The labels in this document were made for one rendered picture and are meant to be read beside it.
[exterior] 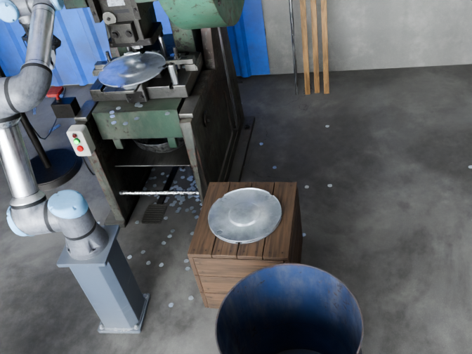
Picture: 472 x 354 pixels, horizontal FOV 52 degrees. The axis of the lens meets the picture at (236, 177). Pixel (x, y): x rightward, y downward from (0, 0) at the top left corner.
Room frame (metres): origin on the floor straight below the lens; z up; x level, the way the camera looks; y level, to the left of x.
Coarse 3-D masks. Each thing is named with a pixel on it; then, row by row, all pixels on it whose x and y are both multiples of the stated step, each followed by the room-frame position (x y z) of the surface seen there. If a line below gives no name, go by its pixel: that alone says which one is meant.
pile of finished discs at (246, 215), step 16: (240, 192) 1.49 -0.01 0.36; (256, 192) 1.47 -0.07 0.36; (224, 208) 1.42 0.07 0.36; (240, 208) 1.39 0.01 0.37; (256, 208) 1.37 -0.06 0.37; (272, 208) 1.36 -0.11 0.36; (224, 224) 1.33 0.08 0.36; (240, 224) 1.31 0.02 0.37; (256, 224) 1.29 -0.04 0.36; (272, 224) 1.28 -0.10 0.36; (224, 240) 1.25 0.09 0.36; (240, 240) 1.23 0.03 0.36; (256, 240) 1.22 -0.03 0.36
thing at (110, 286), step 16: (112, 240) 1.27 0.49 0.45; (64, 256) 1.24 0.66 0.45; (96, 256) 1.21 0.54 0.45; (112, 256) 1.25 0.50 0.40; (80, 272) 1.21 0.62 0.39; (96, 272) 1.19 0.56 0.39; (112, 272) 1.21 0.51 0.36; (128, 272) 1.29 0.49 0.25; (96, 288) 1.20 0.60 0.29; (112, 288) 1.19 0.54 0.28; (128, 288) 1.25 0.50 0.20; (96, 304) 1.21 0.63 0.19; (112, 304) 1.19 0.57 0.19; (128, 304) 1.21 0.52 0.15; (144, 304) 1.29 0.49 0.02; (112, 320) 1.20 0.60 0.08; (128, 320) 1.19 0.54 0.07
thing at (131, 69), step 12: (120, 60) 2.03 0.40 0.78; (132, 60) 2.00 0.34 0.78; (144, 60) 1.98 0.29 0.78; (156, 60) 1.96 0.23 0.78; (108, 72) 1.94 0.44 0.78; (120, 72) 1.90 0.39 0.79; (132, 72) 1.88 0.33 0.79; (144, 72) 1.87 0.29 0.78; (156, 72) 1.85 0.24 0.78; (108, 84) 1.83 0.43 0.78; (132, 84) 1.78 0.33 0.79
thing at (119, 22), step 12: (108, 0) 1.97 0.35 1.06; (120, 0) 1.96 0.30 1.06; (108, 12) 1.97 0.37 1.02; (120, 12) 1.96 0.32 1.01; (132, 12) 1.95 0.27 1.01; (108, 24) 1.97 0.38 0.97; (120, 24) 1.94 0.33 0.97; (132, 24) 1.93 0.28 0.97; (144, 24) 1.98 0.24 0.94; (120, 36) 1.94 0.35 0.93; (132, 36) 1.92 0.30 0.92; (144, 36) 1.95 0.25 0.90
